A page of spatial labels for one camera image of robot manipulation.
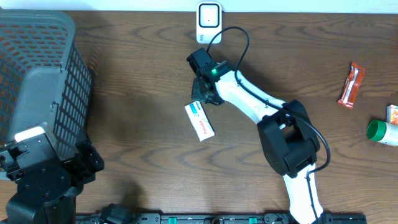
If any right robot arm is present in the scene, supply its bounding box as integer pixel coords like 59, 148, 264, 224
187, 48, 323, 223

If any orange tissue pack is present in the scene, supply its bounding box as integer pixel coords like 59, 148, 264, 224
386, 105, 398, 125

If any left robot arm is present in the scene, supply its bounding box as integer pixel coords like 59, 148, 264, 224
1, 131, 104, 223

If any grey plastic basket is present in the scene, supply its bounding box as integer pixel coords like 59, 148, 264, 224
1, 10, 92, 160

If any white Panadol box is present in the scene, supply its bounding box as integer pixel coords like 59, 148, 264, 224
185, 101, 215, 141

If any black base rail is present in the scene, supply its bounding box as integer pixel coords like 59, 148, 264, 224
74, 212, 368, 224

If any green lid white bottle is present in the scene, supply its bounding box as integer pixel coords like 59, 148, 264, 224
366, 119, 397, 146

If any white barcode scanner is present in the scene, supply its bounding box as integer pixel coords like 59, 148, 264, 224
196, 1, 223, 44

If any red Top chocolate bar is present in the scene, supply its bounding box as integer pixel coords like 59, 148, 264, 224
337, 62, 366, 109

